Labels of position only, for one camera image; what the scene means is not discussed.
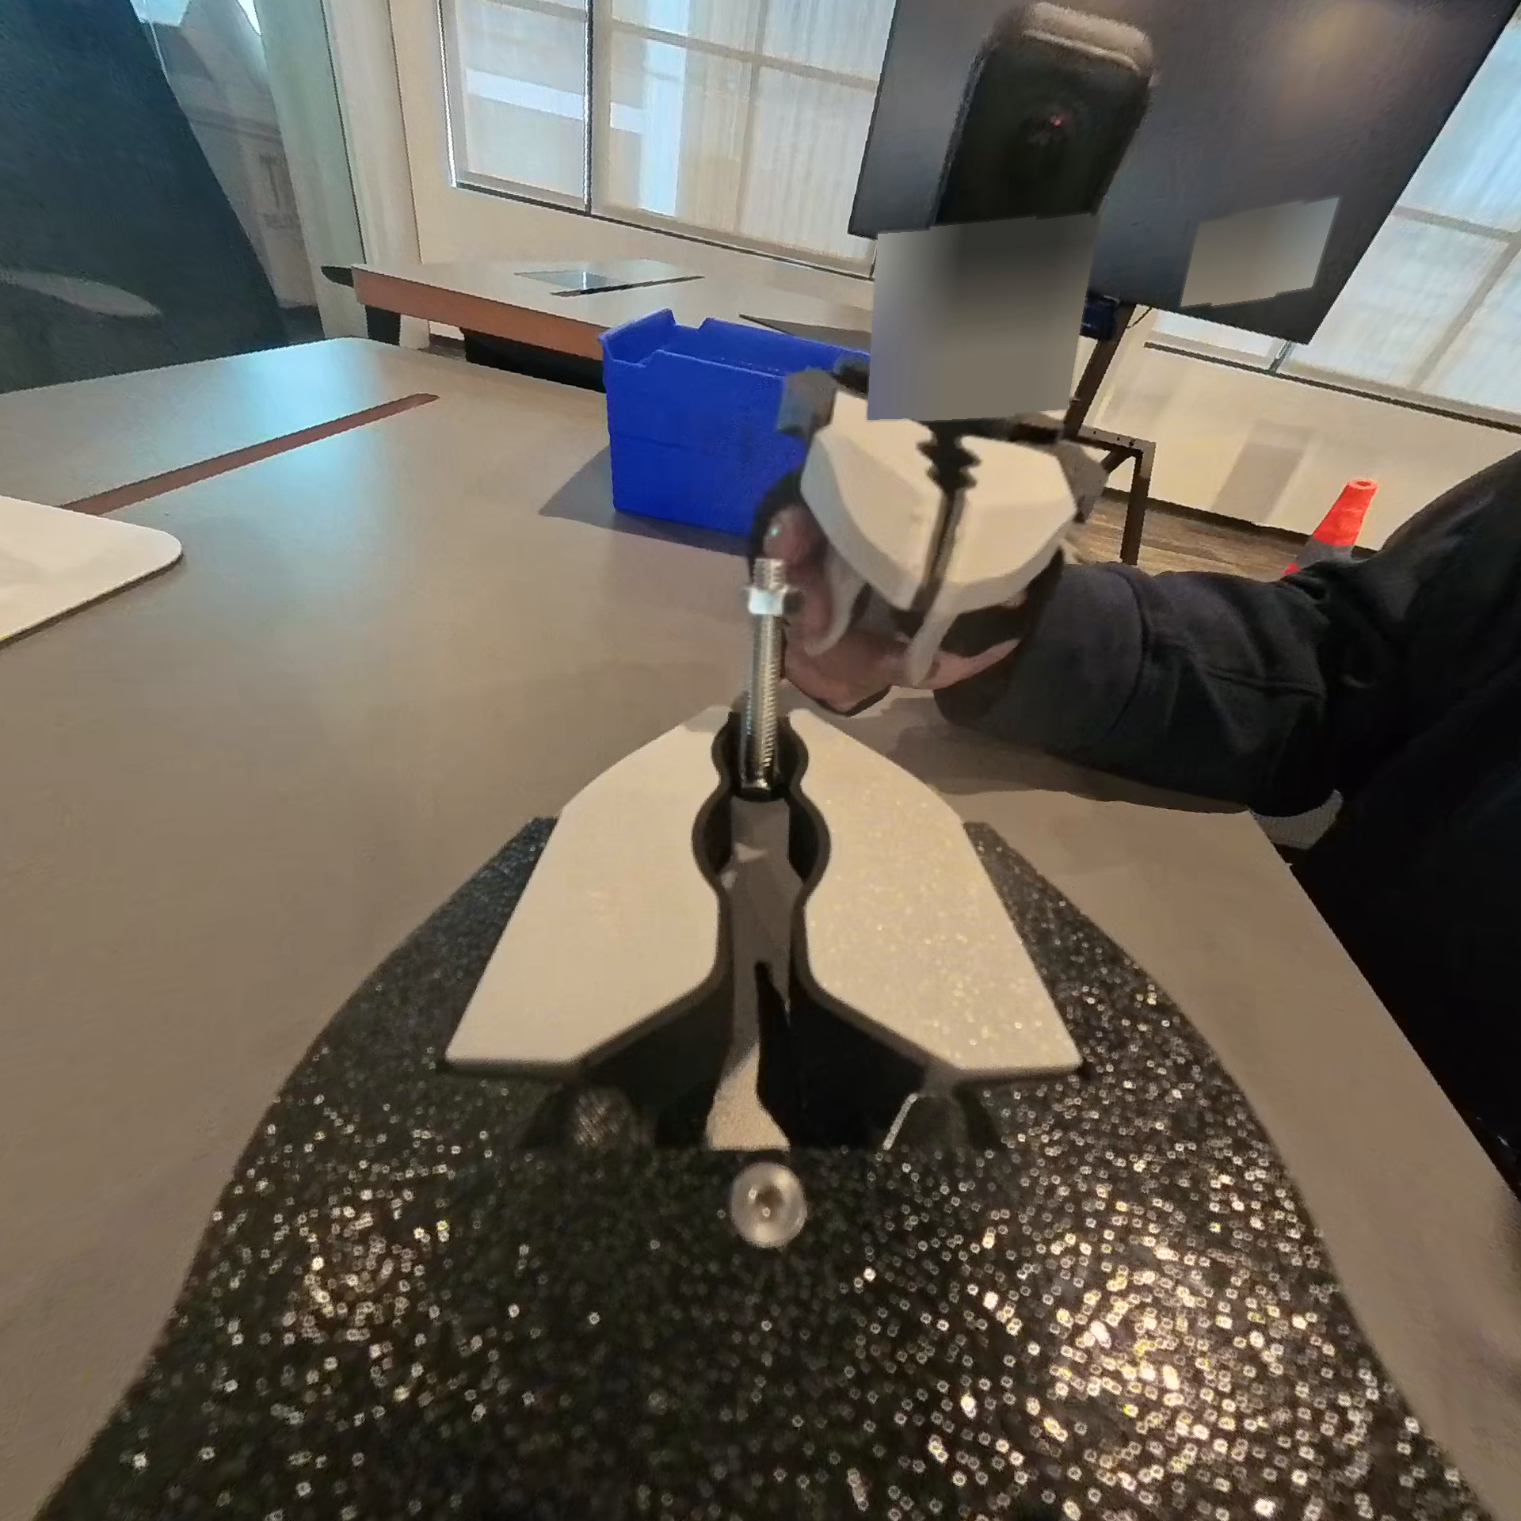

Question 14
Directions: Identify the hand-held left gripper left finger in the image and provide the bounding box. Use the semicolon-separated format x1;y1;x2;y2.
442;704;736;1081

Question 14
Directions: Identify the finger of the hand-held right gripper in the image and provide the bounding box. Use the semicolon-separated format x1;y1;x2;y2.
799;419;962;610
932;443;1079;637

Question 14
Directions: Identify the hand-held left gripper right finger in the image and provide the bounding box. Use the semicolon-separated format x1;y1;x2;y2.
785;707;1086;1084

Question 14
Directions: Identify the blue plastic parts bin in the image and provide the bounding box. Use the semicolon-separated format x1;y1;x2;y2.
598;309;875;538

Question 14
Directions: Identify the silver hex bolt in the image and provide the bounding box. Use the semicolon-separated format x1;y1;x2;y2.
745;558;794;796

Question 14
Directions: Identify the person's right forearm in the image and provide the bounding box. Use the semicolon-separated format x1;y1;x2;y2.
938;452;1521;823

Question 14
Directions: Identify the person's right hand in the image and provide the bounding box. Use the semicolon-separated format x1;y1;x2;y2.
761;476;1060;718

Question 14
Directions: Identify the black monitor stand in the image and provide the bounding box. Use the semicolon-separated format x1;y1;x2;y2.
1063;297;1157;566

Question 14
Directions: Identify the large dark monitor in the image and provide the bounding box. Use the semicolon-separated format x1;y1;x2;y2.
846;0;1521;347

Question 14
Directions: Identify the orange traffic cone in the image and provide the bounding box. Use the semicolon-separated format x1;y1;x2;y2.
1284;479;1384;582

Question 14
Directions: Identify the grey wooden-edged table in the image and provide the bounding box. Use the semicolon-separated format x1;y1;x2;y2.
320;259;875;365

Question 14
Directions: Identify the person's torso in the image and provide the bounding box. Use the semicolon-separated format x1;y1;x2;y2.
1288;713;1521;1179

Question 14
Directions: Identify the white document stand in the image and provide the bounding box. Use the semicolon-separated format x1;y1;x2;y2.
0;493;186;650

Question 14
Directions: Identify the black office chair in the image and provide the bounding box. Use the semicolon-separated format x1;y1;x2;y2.
0;0;293;395

